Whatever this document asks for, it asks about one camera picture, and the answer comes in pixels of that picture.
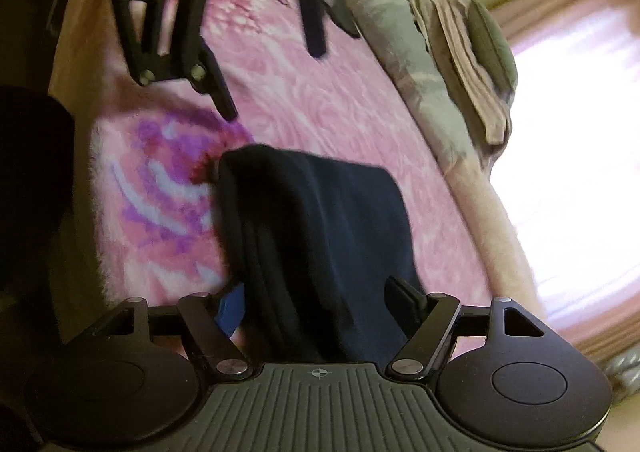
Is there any dark navy garment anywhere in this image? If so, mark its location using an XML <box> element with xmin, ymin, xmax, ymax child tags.
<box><xmin>216</xmin><ymin>145</ymin><xmax>421</xmax><ymax>366</ymax></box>

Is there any pink rose blanket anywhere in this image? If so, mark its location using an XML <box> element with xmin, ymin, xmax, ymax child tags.
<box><xmin>49</xmin><ymin>0</ymin><xmax>497</xmax><ymax>368</ymax></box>

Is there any green round cushion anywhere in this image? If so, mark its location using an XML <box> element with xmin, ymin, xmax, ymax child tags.
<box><xmin>466</xmin><ymin>0</ymin><xmax>518</xmax><ymax>101</ymax></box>

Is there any striped beige pillow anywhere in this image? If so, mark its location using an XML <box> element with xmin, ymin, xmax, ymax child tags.
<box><xmin>408</xmin><ymin>0</ymin><xmax>515</xmax><ymax>157</ymax></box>

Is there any pink curtain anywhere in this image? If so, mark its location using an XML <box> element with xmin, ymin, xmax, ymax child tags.
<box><xmin>491</xmin><ymin>0</ymin><xmax>639</xmax><ymax>361</ymax></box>

